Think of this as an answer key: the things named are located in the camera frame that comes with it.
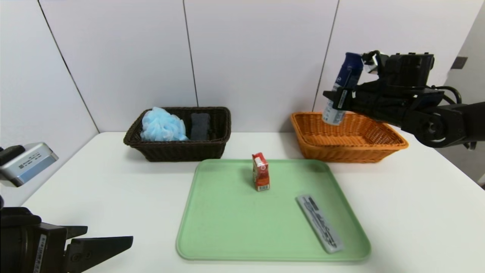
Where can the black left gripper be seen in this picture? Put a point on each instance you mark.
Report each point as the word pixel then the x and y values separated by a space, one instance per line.
pixel 44 249

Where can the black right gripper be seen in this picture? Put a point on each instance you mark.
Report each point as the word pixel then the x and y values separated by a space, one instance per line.
pixel 342 99

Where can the blue white spray can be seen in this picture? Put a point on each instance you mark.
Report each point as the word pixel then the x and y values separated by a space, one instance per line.
pixel 350 72

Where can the red milk carton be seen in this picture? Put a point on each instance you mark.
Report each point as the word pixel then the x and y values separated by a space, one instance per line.
pixel 260 174

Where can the light blue bath loofah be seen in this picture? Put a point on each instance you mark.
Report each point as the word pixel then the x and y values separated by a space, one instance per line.
pixel 163 127

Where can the dark grey towel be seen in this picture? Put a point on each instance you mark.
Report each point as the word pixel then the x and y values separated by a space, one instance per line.
pixel 200 127

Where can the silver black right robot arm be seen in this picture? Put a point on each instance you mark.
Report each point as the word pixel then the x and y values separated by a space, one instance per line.
pixel 466 121

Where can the orange wicker basket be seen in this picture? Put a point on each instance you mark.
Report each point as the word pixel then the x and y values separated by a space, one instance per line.
pixel 356 151

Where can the dark brown wicker basket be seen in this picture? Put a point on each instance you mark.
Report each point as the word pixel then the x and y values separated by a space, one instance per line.
pixel 178 151

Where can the clear plastic compass case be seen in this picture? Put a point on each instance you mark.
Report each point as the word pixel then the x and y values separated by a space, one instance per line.
pixel 319 223

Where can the light green plastic tray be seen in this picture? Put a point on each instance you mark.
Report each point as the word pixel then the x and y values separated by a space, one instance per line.
pixel 235 227

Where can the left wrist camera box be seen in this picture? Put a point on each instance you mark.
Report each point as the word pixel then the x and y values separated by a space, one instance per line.
pixel 30 163

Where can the black wall bracket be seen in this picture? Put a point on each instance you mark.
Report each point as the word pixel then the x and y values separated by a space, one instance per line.
pixel 459 63

